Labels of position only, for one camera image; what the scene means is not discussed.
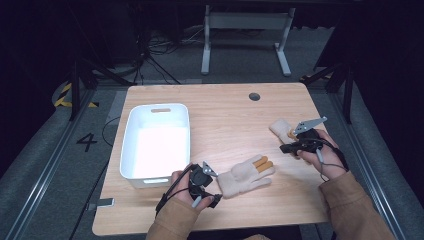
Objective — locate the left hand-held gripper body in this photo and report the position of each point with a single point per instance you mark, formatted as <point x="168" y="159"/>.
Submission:
<point x="200" y="178"/>

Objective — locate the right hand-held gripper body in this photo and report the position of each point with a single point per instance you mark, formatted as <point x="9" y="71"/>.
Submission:
<point x="308" y="136"/>

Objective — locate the white plastic bin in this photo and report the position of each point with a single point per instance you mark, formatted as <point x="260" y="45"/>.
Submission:
<point x="160" y="150"/>

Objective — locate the person's left hand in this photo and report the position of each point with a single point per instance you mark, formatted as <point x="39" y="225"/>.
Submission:
<point x="181" y="190"/>

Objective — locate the person's right hand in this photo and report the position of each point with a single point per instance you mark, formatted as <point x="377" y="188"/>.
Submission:
<point x="328" y="160"/>

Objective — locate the grey table grommet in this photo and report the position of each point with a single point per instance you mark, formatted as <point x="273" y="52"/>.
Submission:
<point x="254" y="96"/>

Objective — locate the black metal stand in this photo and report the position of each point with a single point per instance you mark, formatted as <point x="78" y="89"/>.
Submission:
<point x="76" y="86"/>
<point x="348" y="90"/>

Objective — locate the yellow black floor tape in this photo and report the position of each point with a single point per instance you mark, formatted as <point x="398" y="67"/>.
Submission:
<point x="63" y="95"/>

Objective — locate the white metal desk frame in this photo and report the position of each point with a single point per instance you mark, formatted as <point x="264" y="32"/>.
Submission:
<point x="246" y="20"/>

